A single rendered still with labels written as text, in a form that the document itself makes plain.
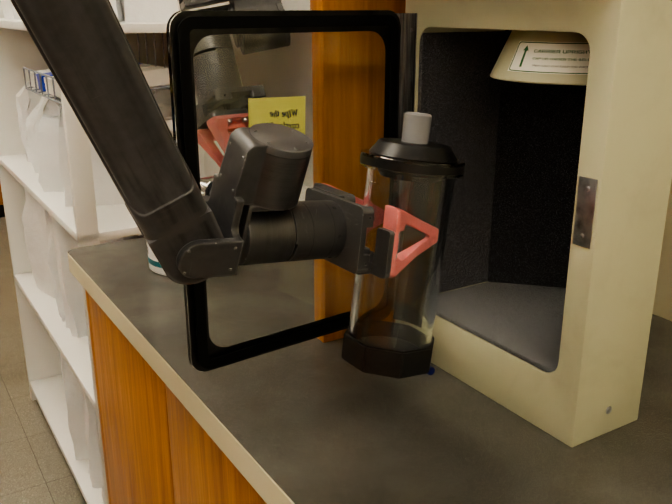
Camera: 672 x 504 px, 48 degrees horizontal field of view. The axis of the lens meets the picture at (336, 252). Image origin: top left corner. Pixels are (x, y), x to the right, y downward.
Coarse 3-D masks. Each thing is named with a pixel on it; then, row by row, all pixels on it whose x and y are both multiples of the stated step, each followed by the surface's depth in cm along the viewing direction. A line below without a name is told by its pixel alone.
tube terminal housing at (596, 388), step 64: (448, 0) 86; (512, 0) 78; (576, 0) 71; (640, 0) 68; (640, 64) 70; (640, 128) 73; (576, 192) 75; (640, 192) 75; (576, 256) 76; (640, 256) 78; (576, 320) 77; (640, 320) 81; (512, 384) 87; (576, 384) 79; (640, 384) 85
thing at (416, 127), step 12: (408, 120) 76; (420, 120) 75; (408, 132) 76; (420, 132) 75; (384, 144) 75; (396, 144) 74; (408, 144) 74; (420, 144) 75; (432, 144) 77; (396, 156) 73; (408, 156) 73; (420, 156) 73; (432, 156) 73; (444, 156) 74
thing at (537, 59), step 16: (512, 32) 84; (528, 32) 81; (544, 32) 79; (560, 32) 78; (576, 32) 78; (512, 48) 82; (528, 48) 80; (544, 48) 79; (560, 48) 78; (576, 48) 78; (496, 64) 85; (512, 64) 82; (528, 64) 80; (544, 64) 79; (560, 64) 78; (576, 64) 77; (512, 80) 81; (528, 80) 79; (544, 80) 78; (560, 80) 78; (576, 80) 77
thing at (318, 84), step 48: (240, 48) 79; (288, 48) 83; (336, 48) 87; (384, 48) 91; (240, 96) 81; (288, 96) 84; (336, 96) 88; (384, 96) 93; (336, 144) 90; (240, 288) 87; (288, 288) 91; (336, 288) 96; (240, 336) 89
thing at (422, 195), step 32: (384, 160) 73; (384, 192) 75; (416, 192) 74; (448, 192) 75; (448, 224) 78; (384, 288) 76; (416, 288) 76; (352, 320) 80; (384, 320) 77; (416, 320) 77
